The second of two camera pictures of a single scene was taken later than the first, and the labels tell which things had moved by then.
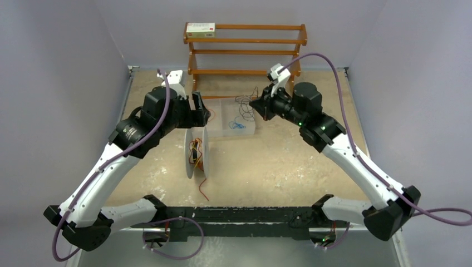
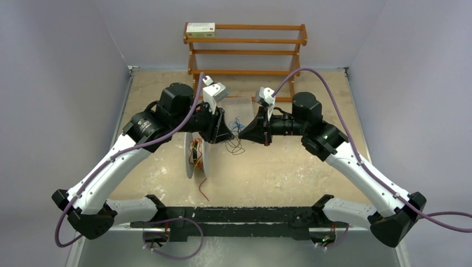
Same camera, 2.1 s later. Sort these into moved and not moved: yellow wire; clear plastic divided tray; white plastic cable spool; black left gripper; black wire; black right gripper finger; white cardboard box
Moved: black left gripper; black right gripper finger; black wire
Not moved: white plastic cable spool; clear plastic divided tray; yellow wire; white cardboard box
